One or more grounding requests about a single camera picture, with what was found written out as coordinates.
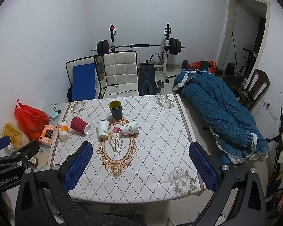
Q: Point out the white orange small cup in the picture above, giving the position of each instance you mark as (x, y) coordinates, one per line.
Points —
(63, 130)

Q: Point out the white floral paper cup upright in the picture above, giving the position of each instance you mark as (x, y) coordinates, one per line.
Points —
(103, 128)

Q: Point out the barbell with black plates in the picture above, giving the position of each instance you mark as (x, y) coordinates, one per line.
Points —
(174, 47)

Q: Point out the blue board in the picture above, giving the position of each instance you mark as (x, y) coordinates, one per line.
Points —
(83, 83)

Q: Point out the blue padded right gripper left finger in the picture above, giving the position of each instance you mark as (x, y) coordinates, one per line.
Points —
(32, 207)

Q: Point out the dumbbell on floor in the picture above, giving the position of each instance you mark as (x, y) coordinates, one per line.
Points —
(159, 86)

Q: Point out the white chair with blue board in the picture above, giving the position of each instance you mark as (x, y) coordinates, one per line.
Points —
(81, 61)

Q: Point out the red paper cup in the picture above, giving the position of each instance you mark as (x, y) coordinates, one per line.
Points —
(80, 125)

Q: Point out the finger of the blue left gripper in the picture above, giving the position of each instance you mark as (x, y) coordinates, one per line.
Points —
(4, 142)

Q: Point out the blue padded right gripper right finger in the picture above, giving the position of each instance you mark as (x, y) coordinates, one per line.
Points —
(249, 206)

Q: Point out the orange red bag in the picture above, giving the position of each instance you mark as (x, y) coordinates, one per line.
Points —
(204, 65)

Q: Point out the yellow plastic bag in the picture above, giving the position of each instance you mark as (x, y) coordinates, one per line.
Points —
(15, 135)

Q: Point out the floral diamond pattern tablecloth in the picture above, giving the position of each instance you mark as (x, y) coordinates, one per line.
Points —
(150, 166)

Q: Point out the white floral paper cup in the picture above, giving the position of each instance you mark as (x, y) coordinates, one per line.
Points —
(129, 128)
(103, 128)

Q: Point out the white quilted chair right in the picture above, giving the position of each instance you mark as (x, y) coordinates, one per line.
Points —
(121, 74)

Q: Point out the door frame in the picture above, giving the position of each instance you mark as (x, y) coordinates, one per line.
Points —
(243, 39)

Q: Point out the small blue box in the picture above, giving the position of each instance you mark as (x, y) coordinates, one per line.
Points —
(54, 113)

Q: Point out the black blue weight bench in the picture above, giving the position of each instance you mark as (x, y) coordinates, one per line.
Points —
(146, 80)

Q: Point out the red plastic bag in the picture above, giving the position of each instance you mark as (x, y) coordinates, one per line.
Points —
(31, 121)

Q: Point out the black tripod stand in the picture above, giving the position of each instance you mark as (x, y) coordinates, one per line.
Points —
(277, 171)

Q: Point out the dark wooden chair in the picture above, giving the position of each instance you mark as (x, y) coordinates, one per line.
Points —
(258, 85)

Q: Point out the teal blanket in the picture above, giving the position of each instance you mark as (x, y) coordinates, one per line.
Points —
(233, 126)

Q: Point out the dark green cup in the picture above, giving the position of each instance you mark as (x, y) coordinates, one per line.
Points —
(116, 109)

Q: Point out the orange tissue box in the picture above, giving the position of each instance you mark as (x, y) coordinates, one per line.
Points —
(47, 135)

